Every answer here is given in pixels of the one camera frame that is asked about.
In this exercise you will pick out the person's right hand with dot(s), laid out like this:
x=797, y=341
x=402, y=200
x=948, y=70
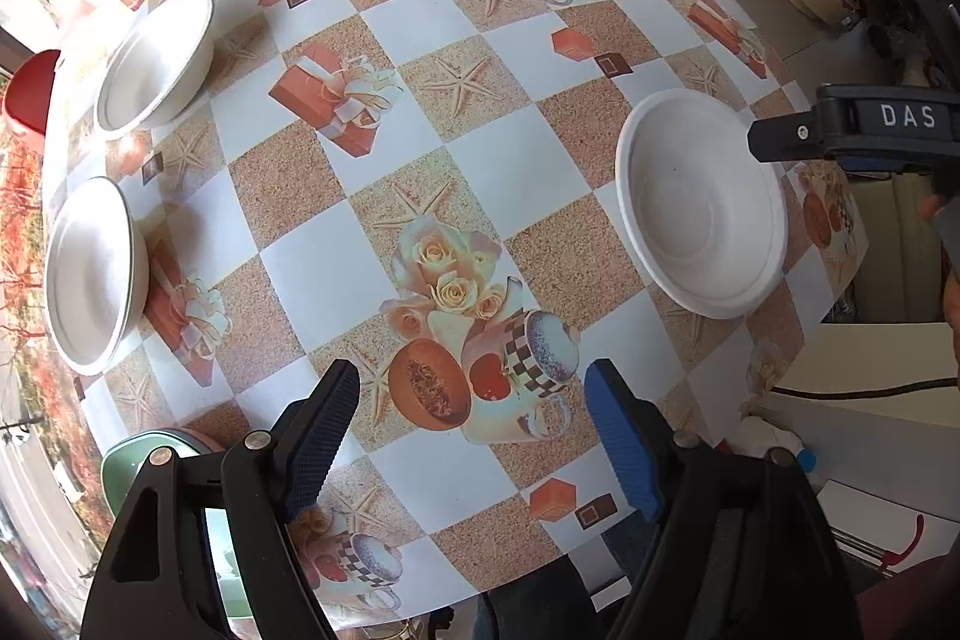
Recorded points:
x=932, y=209

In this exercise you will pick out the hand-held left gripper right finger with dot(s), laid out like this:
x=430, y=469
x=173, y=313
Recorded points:
x=622, y=437

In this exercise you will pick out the white bottle blue cap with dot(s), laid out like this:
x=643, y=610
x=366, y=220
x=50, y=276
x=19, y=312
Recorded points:
x=772, y=449

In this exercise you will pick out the white paper bowl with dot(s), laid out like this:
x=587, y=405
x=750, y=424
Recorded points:
x=90, y=276
x=154, y=63
x=694, y=205

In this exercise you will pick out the red plastic stool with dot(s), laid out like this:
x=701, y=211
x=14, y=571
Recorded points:
x=30, y=100

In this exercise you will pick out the green rectangular plate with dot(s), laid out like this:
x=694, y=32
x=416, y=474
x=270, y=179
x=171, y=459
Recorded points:
x=124, y=467

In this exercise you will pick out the red hook tool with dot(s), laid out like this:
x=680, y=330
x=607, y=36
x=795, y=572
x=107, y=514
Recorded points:
x=907, y=542

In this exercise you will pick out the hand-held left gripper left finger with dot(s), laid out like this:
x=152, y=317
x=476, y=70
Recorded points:
x=319, y=437

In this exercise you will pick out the patterned checkered tablecloth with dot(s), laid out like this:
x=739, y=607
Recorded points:
x=450, y=175

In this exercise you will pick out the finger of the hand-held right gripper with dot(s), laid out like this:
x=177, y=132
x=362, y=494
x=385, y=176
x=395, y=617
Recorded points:
x=784, y=138

